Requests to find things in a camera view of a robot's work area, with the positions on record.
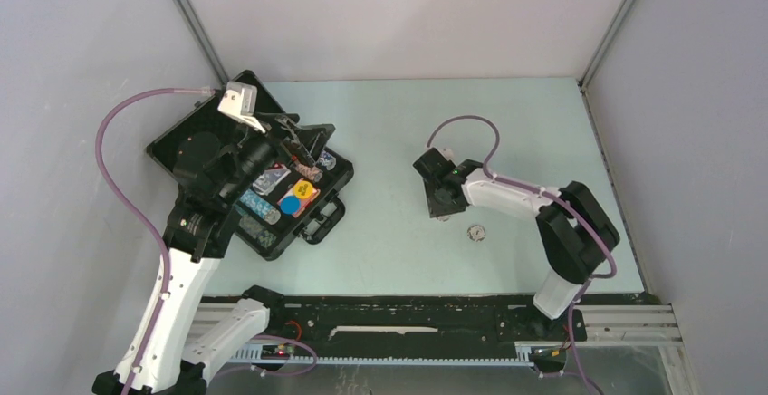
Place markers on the green and blue chip stack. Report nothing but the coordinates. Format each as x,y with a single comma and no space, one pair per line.
326,161

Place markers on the black poker set case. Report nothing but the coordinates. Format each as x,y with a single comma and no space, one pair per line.
206,216

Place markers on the all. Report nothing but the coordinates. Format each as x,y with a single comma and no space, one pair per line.
277,172

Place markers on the yellow big blind button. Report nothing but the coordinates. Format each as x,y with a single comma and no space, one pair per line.
303,189

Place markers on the clear round dealer button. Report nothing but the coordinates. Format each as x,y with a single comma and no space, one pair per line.
266,183

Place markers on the teal green chip stack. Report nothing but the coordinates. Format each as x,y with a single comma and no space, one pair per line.
256,233

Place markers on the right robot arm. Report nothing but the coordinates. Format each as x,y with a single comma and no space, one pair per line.
577,235

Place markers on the light blue chip stack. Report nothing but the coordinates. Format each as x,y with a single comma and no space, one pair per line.
266,211

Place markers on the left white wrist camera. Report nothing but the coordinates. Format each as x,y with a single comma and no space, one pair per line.
238,103

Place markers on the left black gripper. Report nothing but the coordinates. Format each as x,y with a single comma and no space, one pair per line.
312,138

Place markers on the blue round chip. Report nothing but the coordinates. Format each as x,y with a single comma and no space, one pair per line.
290,205

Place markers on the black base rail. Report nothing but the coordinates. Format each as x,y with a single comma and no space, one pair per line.
431,328

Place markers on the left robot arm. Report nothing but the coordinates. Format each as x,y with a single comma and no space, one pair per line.
160,359

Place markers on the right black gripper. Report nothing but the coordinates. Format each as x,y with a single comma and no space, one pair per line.
436,207

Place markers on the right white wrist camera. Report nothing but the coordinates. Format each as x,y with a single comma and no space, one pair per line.
446,154

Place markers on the purple and orange chip stack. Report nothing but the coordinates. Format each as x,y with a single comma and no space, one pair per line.
313,173

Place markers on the red playing card deck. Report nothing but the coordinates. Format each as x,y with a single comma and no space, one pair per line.
305,203

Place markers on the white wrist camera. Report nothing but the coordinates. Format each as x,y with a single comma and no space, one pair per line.
446,154
238,103

